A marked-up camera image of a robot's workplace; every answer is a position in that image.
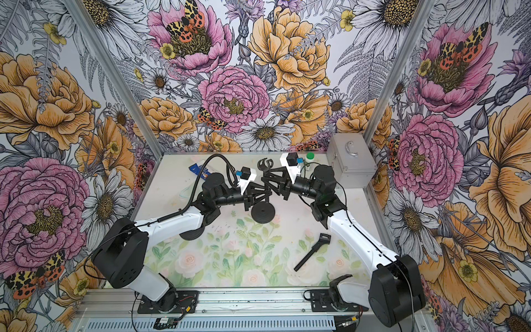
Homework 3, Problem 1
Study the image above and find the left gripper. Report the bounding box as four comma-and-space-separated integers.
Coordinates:
215, 182, 272, 210

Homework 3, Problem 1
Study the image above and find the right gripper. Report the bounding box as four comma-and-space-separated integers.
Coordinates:
262, 167, 321, 201

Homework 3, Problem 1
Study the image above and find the black round stand base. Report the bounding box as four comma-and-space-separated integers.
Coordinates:
251, 201, 276, 224

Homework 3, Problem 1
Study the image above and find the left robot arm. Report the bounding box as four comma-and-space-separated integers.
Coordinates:
91, 173, 275, 313

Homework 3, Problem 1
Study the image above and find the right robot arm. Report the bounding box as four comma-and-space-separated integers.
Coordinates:
258, 159, 426, 327

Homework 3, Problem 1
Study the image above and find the white green-capped pill bottle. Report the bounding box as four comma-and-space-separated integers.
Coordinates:
305, 152, 315, 163

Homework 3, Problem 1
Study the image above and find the blue gauze bandage packet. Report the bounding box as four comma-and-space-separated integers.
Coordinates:
188, 159, 211, 180

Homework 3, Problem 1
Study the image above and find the silver first aid case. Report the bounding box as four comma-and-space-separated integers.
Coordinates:
326, 133, 378, 189

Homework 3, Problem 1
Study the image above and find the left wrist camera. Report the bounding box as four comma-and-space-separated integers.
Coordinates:
236, 167, 257, 194

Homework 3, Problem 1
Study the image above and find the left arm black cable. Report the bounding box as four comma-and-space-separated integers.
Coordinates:
136, 153, 239, 227

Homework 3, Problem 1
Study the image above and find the aluminium front rail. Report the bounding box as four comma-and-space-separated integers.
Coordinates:
74, 286, 430, 318

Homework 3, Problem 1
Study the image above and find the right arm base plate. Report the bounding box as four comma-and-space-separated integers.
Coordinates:
303, 289, 367, 313

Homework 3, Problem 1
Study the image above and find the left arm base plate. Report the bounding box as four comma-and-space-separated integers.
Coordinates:
137, 289, 199, 314

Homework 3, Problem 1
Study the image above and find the white vented cable duct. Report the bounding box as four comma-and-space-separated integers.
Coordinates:
77, 316, 336, 331

